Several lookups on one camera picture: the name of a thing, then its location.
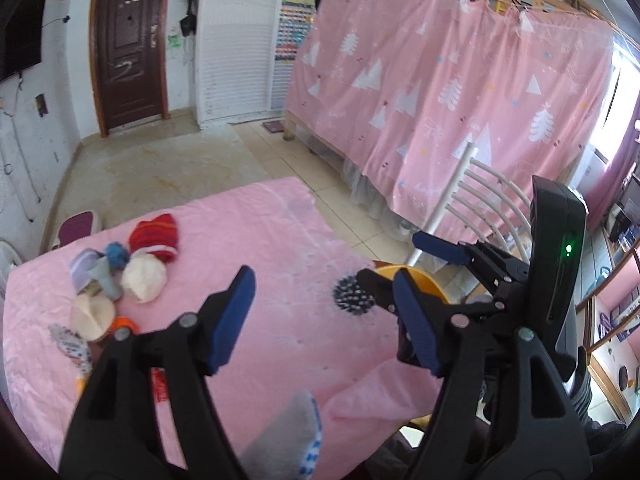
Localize cream fluffy ball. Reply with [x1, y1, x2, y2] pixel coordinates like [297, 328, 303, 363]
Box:
[122, 254, 168, 304]

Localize white metal chair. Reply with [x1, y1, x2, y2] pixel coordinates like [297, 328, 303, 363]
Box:
[421, 142, 533, 262]

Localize purple knit sock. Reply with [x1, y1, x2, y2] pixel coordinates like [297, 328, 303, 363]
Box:
[68, 248, 103, 295]

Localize red striped sock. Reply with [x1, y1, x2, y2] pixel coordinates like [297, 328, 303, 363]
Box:
[128, 214, 178, 263]

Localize grey knit gloved hand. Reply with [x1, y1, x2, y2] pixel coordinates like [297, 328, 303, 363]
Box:
[239, 390, 322, 480]

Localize cream round brush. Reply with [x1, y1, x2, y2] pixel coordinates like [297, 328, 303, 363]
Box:
[70, 294, 116, 342]

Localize small brown floor mat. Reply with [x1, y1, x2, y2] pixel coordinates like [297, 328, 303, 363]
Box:
[262, 119, 285, 134]

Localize orange box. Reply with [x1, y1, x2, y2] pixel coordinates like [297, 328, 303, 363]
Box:
[108, 316, 140, 335]

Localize red snack wrapper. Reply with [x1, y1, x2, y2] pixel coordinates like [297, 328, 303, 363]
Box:
[151, 367, 168, 403]

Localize colourful wall chart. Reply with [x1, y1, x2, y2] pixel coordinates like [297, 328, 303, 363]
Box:
[274, 0, 316, 62]

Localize hello kitty cloth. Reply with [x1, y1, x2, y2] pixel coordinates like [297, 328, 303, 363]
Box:
[48, 324, 93, 379]

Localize black hanging bags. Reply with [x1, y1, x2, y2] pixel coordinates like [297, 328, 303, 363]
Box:
[178, 0, 204, 39]

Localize yellow round bin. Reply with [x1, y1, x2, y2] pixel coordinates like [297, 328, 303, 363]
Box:
[374, 261, 449, 429]

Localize black wall television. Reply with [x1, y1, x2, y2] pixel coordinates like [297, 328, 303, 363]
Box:
[1, 0, 46, 80]

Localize pink tree-print curtain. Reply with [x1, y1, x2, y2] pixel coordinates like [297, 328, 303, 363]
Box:
[285, 0, 614, 226]

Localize black dotted sheet patch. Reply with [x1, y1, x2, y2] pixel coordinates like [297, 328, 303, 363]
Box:
[332, 274, 375, 316]

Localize white louvered wardrobe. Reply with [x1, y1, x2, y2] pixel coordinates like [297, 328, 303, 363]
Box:
[195, 0, 281, 126]

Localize blue knit sock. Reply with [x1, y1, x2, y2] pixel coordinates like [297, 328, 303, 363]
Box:
[104, 242, 130, 271]

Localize dark brown door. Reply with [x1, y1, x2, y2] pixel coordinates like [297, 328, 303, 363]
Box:
[89, 0, 169, 138]

